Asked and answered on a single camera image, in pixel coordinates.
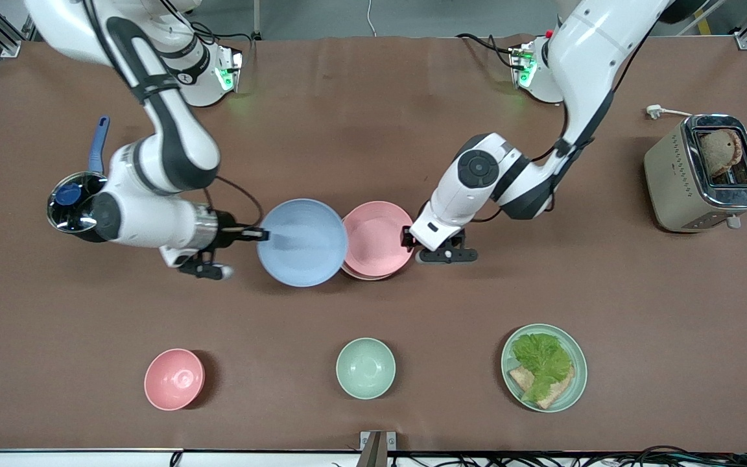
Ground beige plate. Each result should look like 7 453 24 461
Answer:
341 258 395 282

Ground toast slice in toaster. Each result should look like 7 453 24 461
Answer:
700 128 744 178

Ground dark saucepan with blue handle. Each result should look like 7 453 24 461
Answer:
47 115 112 244

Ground pink bowl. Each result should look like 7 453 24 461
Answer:
144 348 206 411

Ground black arm base cable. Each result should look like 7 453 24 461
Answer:
456 32 518 69
189 19 252 53

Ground black cable bundle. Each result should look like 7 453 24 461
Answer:
386 444 747 467

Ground metal camera bracket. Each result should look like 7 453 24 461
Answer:
359 431 397 467

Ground beige and chrome toaster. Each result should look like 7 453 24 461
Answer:
644 114 747 234

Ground green plate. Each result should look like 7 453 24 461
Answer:
501 324 588 413

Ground brown bread slice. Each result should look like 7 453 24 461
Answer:
508 365 574 410

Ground glass lid with blue knob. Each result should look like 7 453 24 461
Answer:
47 171 110 233

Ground blue plate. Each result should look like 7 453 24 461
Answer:
257 198 350 288

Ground green lettuce leaf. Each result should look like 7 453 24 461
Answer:
512 333 574 401

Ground brown table cover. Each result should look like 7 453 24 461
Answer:
0 34 747 453

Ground green bowl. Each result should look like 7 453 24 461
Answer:
336 337 396 400

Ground pink plate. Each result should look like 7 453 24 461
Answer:
342 201 415 278

